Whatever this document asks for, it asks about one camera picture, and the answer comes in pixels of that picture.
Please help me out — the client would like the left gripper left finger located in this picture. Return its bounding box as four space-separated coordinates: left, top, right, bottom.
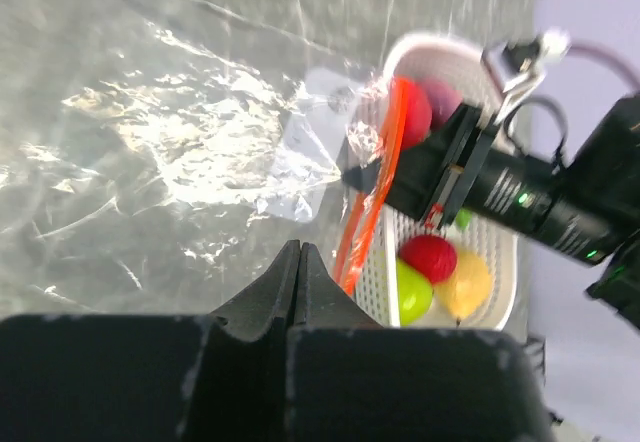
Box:
211 240 300 342

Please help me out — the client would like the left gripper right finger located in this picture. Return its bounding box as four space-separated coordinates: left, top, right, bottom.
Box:
294 243 380 329

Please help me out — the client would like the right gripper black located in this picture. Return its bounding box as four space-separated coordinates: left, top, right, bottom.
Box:
341 103 639 266

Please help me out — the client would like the red apple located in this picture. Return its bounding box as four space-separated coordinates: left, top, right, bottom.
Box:
396 78 433 150

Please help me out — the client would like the red strawberry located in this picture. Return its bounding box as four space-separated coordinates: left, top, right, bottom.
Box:
398 234 458 285

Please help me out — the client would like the purple onion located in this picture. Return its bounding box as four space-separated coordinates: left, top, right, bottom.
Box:
423 78 463 131

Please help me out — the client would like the clear zip top bag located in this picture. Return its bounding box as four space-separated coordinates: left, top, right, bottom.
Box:
1 13 390 316

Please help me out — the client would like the white plastic basket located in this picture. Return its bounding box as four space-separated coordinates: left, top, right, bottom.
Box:
355 31 518 330

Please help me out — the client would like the green pear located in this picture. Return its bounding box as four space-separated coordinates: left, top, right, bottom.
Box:
396 258 433 326

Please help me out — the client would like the green cucumber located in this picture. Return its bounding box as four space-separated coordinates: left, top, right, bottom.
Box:
455 208 473 231

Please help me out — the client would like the yellow lemon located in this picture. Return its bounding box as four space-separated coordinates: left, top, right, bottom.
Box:
434 247 493 321

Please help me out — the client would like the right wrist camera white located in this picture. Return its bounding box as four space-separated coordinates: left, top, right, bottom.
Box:
481 28 570 123

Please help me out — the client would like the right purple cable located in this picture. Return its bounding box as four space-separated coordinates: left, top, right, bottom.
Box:
564 41 640 88

